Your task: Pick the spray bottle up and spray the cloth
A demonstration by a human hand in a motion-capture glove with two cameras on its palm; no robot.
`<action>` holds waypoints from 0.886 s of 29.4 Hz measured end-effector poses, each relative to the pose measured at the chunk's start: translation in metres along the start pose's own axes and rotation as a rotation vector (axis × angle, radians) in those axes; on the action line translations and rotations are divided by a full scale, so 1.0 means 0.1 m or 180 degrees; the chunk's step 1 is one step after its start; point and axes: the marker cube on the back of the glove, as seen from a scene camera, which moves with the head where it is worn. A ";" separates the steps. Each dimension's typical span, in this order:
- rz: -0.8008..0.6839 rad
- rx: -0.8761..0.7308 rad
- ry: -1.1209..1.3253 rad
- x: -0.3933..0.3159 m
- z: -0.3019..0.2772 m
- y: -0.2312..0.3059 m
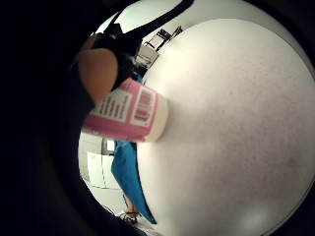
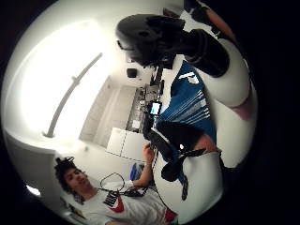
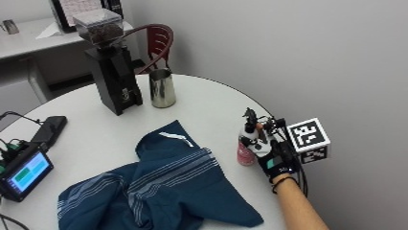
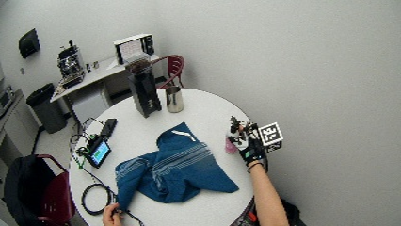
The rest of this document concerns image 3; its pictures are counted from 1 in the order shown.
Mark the black wrist band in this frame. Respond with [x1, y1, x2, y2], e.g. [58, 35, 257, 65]
[270, 175, 300, 195]

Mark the black glove cable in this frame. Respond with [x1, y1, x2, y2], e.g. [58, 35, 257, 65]
[293, 152, 310, 196]

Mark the white paper napkin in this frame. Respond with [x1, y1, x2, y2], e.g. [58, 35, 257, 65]
[35, 21, 67, 40]

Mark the white counter cabinet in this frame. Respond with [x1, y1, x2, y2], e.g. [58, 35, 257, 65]
[0, 15, 136, 106]

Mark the thin black cable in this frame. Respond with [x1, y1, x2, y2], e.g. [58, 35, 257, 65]
[0, 110, 46, 127]

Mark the black coffee grinder with hopper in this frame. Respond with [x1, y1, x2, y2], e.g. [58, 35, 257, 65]
[74, 9, 144, 117]

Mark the small steel cup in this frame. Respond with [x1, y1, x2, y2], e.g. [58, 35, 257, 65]
[0, 19, 20, 35]

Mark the black framed board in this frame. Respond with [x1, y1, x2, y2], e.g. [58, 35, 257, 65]
[48, 0, 107, 34]

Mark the white marker cube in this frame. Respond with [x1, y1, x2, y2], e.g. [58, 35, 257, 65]
[286, 117, 331, 165]

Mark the black phone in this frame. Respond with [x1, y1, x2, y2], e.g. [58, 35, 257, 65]
[30, 115, 70, 151]

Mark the blue striped cloth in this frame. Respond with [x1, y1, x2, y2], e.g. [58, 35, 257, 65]
[56, 120, 266, 230]

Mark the black cable with green plugs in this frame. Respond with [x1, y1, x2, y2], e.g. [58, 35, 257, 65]
[0, 138, 31, 164]

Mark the stainless steel milk pitcher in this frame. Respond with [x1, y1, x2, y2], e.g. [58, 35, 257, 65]
[148, 68, 177, 109]

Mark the white and pink spray bottle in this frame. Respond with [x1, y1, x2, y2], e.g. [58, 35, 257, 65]
[236, 107, 262, 167]

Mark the black box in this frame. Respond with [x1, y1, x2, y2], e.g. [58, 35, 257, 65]
[102, 0, 125, 19]

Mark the small monitor with lit screen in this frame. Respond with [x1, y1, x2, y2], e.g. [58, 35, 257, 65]
[0, 145, 55, 203]

